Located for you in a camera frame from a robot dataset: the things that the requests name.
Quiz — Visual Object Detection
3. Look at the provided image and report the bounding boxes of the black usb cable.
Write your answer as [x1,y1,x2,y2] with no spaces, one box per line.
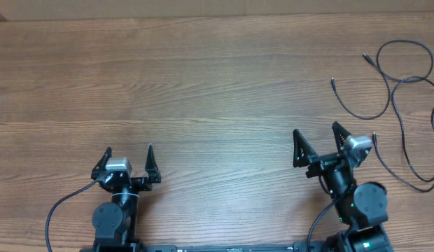
[330,39,434,121]

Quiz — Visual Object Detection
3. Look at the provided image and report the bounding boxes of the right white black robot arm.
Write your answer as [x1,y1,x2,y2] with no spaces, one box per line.
[293,122,393,252]

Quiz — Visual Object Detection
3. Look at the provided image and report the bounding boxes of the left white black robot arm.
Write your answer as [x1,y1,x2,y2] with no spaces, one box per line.
[80,145,162,252]

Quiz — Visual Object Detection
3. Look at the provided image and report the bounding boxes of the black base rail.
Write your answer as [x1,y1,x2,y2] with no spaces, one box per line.
[139,240,330,252]

